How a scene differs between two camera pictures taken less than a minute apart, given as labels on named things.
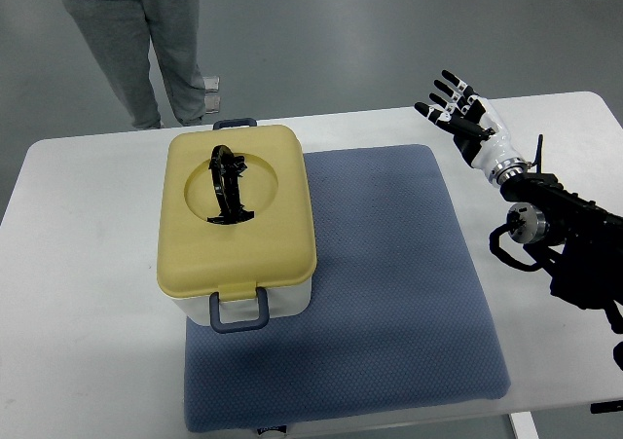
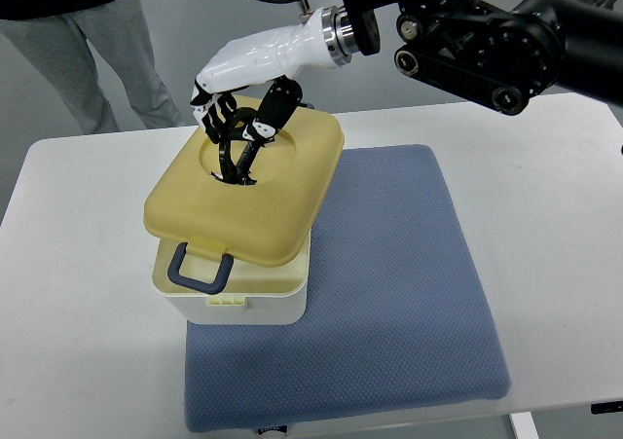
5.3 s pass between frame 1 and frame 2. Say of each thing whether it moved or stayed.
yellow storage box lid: moved
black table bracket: stayed
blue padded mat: stayed
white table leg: stayed
